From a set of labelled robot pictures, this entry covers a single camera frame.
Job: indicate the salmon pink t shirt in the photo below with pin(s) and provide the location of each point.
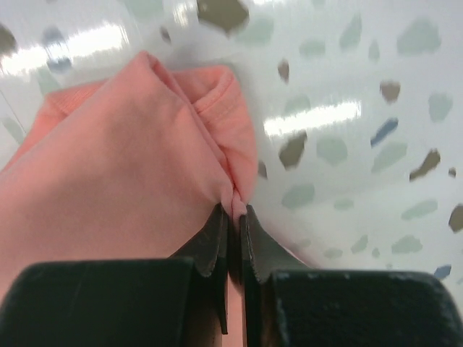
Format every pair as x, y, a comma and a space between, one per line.
131, 168

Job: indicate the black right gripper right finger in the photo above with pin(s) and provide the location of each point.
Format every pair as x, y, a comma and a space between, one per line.
287, 303

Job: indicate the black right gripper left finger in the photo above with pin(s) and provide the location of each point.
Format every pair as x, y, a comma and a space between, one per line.
180, 300

